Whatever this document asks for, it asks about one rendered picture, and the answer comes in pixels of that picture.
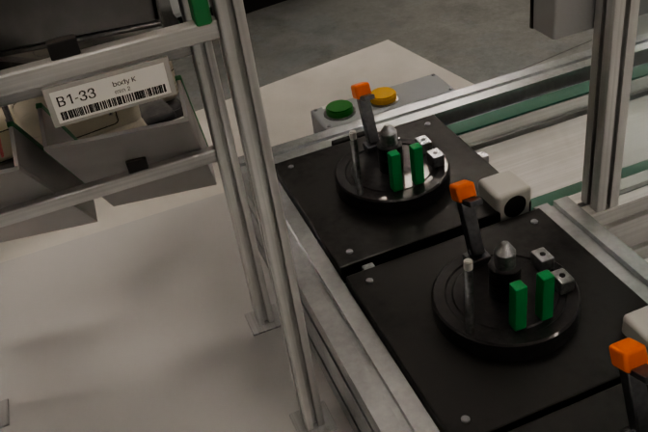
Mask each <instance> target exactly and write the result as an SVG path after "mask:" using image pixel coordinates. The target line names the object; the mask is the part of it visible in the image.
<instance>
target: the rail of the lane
mask: <svg viewBox="0 0 648 432"><path fill-rule="evenodd" d="M591 57H592V49H588V50H585V51H582V52H580V53H576V54H573V55H570V56H566V57H563V58H560V59H557V60H553V61H550V62H547V63H545V64H541V65H538V66H535V67H529V68H526V69H523V70H519V71H516V72H513V73H510V74H506V75H503V76H501V77H498V78H494V79H491V80H488V81H485V82H481V83H478V84H475V85H471V86H469V87H466V88H463V89H459V90H456V91H453V92H450V93H446V94H441V95H438V96H434V97H431V98H428V99H425V100H422V101H419V102H416V103H412V104H409V105H406V106H403V107H399V108H396V109H393V110H390V111H387V112H384V113H381V114H378V115H374V119H375V123H376V127H377V131H378V132H379V131H381V129H382V128H383V126H384V125H385V124H386V123H390V124H391V125H392V126H393V127H395V126H398V125H401V124H404V123H407V122H412V121H415V120H419V119H422V118H425V117H428V116H431V115H435V116H436V117H437V118H438V119H439V120H440V121H441V122H443V123H444V124H445V125H450V124H453V123H457V122H461V121H464V120H467V119H470V118H474V117H477V116H480V115H483V114H486V113H489V112H492V111H496V110H498V109H501V108H504V107H507V106H510V105H514V104H517V103H520V102H523V101H526V100H529V99H532V98H536V97H538V96H541V95H546V94H549V93H552V92H556V91H559V90H562V89H565V88H568V87H571V86H575V85H578V84H580V83H583V82H586V81H589V80H590V70H591ZM350 130H356V133H357V138H361V137H363V136H365V131H364V127H363V122H362V120H358V121H352V122H350V123H347V124H344V125H340V126H337V127H334V128H331V129H327V130H324V131H321V132H317V133H314V134H311V135H309V136H305V137H302V138H299V139H296V140H292V141H289V142H286V143H283V144H279V145H276V146H273V147H271V148H272V153H273V158H274V163H275V164H277V163H280V162H284V161H286V160H289V159H292V158H295V157H299V156H302V155H305V154H308V153H311V152H315V151H318V150H321V149H325V148H329V147H332V146H335V145H338V144H341V143H345V142H348V141H350V137H349V131H350ZM238 161H239V166H240V170H241V174H245V173H247V172H248V171H247V166H246V162H245V157H244V155H242V156H239V157H238Z"/></svg>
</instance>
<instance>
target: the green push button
mask: <svg viewBox="0 0 648 432"><path fill-rule="evenodd" d="M352 113H353V104H352V103H351V102H350V101H348V100H343V99H340V100H335V101H332V102H330V103H329V104H328V105H327V106H326V114H327V116H328V117H330V118H333V119H341V118H345V117H348V116H350V115H351V114H352Z"/></svg>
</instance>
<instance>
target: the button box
mask: <svg viewBox="0 0 648 432"><path fill-rule="evenodd" d="M389 88H392V89H394V90H395V91H396V100H395V101H394V102H393V103H390V104H387V105H376V104H373V103H371V102H370V103H371V107H372V111H373V116H374V115H378V114H381V113H384V112H387V111H390V110H393V109H396V108H399V107H403V106H406V105H409V104H412V103H416V102H419V101H422V100H425V99H428V98H431V97H434V96H438V95H443V94H446V93H450V92H453V91H456V90H454V89H453V88H452V87H451V86H449V85H448V84H447V82H445V81H444V80H443V79H442V78H440V77H439V76H438V75H436V74H434V73H432V74H430V75H427V76H423V77H421V78H418V79H414V80H411V81H408V82H404V83H401V84H398V85H394V86H391V87H389ZM346 100H348V101H350V102H351V103H352V104H353V113H352V114H351V115H350V116H348V117H345V118H341V119H333V118H330V117H328V116H327V114H326V106H327V105H325V106H322V107H320V108H317V109H314V110H311V111H310V113H311V120H312V126H313V132H314V133H317V132H321V131H324V130H327V129H331V128H334V127H337V126H340V125H344V124H347V123H350V122H355V121H358V120H361V119H362V118H361V114H360V110H359V106H358V102H357V99H355V98H354V97H353V98H349V99H346Z"/></svg>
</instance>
